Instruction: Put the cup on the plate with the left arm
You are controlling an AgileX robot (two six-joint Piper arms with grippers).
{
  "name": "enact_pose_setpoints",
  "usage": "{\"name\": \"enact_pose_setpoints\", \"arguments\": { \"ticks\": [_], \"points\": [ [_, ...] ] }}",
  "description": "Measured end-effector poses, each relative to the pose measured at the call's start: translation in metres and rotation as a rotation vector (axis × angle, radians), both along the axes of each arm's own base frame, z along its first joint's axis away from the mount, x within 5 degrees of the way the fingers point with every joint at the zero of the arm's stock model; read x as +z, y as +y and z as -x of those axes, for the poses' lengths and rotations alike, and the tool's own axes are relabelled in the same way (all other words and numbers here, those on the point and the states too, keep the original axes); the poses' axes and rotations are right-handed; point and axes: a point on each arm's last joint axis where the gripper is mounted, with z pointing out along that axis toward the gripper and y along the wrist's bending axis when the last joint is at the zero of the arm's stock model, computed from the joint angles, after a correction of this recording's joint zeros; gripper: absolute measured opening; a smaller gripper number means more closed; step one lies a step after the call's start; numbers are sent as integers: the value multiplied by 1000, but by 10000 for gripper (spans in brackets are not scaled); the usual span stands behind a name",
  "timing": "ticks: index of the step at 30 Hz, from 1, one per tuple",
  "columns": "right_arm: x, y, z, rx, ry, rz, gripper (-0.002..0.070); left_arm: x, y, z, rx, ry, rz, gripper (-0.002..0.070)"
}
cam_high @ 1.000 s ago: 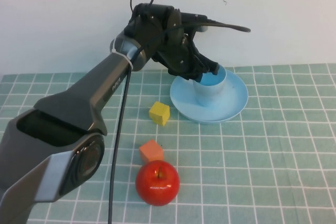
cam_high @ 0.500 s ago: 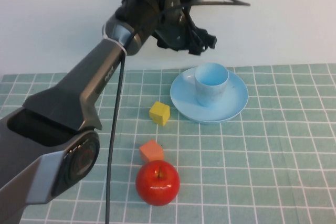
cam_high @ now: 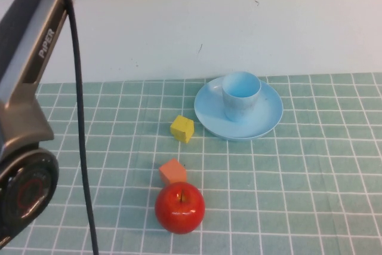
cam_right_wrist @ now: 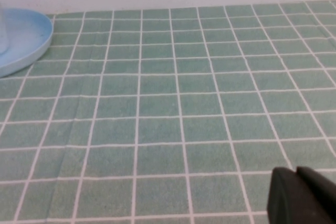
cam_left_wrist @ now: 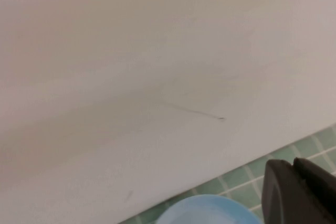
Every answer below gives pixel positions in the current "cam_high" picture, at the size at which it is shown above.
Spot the light blue plastic cup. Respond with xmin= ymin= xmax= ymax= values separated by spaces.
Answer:
xmin=221 ymin=71 xmax=262 ymax=124

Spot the green checkered tablecloth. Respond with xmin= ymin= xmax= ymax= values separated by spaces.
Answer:
xmin=0 ymin=72 xmax=382 ymax=255

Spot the yellow wooden cube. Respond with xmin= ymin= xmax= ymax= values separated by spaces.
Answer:
xmin=170 ymin=115 xmax=195 ymax=143

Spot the orange wooden cube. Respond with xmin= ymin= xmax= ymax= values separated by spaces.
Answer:
xmin=158 ymin=158 xmax=187 ymax=186

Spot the light blue plastic plate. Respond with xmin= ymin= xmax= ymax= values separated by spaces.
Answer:
xmin=193 ymin=76 xmax=284 ymax=142

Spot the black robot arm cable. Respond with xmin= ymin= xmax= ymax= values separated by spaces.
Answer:
xmin=66 ymin=0 xmax=100 ymax=255

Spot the red apple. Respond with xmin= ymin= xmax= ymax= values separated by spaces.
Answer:
xmin=154 ymin=181 xmax=206 ymax=235

